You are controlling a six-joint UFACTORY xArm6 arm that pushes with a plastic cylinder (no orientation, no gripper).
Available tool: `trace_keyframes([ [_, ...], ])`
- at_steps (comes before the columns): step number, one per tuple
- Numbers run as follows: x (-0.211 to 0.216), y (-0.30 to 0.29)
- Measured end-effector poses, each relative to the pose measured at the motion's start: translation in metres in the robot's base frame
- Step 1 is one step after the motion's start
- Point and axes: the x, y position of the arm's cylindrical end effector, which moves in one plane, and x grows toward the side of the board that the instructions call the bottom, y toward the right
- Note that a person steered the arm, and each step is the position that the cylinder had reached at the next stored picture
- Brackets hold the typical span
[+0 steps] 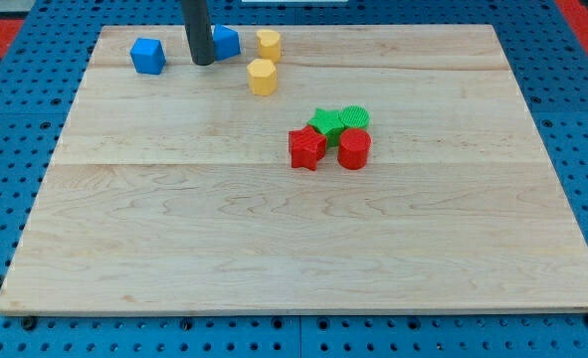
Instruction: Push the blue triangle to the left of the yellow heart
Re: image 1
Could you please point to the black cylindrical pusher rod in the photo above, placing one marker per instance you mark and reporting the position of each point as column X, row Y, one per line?
column 197, row 24

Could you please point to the blue triangle block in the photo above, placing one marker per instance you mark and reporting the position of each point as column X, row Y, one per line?
column 226, row 42

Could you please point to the yellow heart block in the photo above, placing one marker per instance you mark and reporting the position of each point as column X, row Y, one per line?
column 269, row 45

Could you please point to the blue cube block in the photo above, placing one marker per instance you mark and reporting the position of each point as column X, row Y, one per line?
column 148, row 56

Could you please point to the yellow hexagon block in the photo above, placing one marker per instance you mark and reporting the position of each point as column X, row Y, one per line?
column 262, row 77

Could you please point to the green star block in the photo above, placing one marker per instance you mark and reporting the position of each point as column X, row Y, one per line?
column 328, row 123

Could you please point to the red star block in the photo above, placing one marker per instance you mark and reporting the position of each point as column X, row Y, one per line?
column 306, row 147

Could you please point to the light wooden board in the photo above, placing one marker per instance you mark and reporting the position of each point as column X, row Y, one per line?
column 174, row 195

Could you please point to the green cylinder block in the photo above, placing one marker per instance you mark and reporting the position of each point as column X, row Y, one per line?
column 354, row 116

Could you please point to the red cylinder block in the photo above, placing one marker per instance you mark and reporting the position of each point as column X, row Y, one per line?
column 353, row 148

